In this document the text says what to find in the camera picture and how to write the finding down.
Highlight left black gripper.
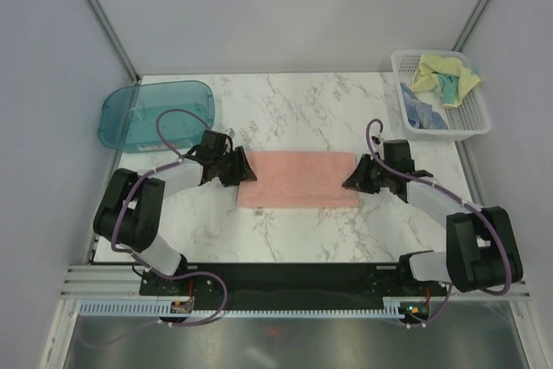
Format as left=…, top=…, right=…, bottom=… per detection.
left=214, top=147, right=257, bottom=188

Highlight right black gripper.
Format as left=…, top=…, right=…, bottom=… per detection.
left=342, top=154, right=393, bottom=194

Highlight pink towel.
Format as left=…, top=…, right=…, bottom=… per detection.
left=237, top=151, right=359, bottom=208

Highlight blue cloth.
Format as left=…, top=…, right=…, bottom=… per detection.
left=400, top=83, right=448, bottom=130

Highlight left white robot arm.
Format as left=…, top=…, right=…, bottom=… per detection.
left=92, top=130, right=257, bottom=295

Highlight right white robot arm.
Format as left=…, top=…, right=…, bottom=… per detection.
left=342, top=137, right=524, bottom=296

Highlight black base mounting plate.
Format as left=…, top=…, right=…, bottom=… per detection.
left=139, top=263, right=446, bottom=310

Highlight yellow cloth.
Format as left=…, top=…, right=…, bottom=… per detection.
left=410, top=54, right=482, bottom=108

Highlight teal transparent plastic bin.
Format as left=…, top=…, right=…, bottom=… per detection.
left=98, top=80, right=216, bottom=153

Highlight white perforated plastic basket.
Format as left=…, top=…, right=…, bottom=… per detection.
left=391, top=49, right=491, bottom=141

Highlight teal cloth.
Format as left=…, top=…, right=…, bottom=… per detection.
left=437, top=74, right=459, bottom=108

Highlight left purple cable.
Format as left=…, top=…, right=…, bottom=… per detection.
left=79, top=108, right=229, bottom=349

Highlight right aluminium corner post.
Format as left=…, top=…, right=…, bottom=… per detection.
left=448, top=0, right=518, bottom=53

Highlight aluminium corner post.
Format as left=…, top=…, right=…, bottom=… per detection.
left=85, top=0, right=141, bottom=84
left=448, top=0, right=518, bottom=53

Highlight white slotted cable duct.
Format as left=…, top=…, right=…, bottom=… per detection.
left=78, top=298, right=428, bottom=319

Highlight aluminium extrusion rail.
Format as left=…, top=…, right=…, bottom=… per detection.
left=60, top=263, right=532, bottom=301

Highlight left aluminium corner post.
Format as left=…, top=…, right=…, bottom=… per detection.
left=85, top=0, right=141, bottom=84

